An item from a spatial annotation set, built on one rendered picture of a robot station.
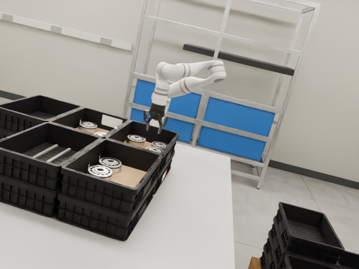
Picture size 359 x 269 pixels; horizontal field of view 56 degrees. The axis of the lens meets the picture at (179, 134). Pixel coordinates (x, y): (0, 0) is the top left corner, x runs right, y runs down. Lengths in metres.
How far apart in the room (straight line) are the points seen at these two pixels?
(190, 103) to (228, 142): 0.59
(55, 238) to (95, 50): 3.65
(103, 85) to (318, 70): 2.80
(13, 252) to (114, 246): 0.33
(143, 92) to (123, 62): 1.02
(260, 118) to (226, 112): 0.37
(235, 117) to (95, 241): 2.59
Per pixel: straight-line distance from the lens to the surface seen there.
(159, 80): 1.69
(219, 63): 1.83
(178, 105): 3.64
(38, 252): 1.27
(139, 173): 1.57
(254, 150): 3.75
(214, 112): 3.62
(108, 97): 4.74
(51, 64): 5.01
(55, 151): 1.67
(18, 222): 1.41
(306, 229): 2.33
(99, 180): 1.24
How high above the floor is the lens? 1.50
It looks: 17 degrees down
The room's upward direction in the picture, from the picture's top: 13 degrees clockwise
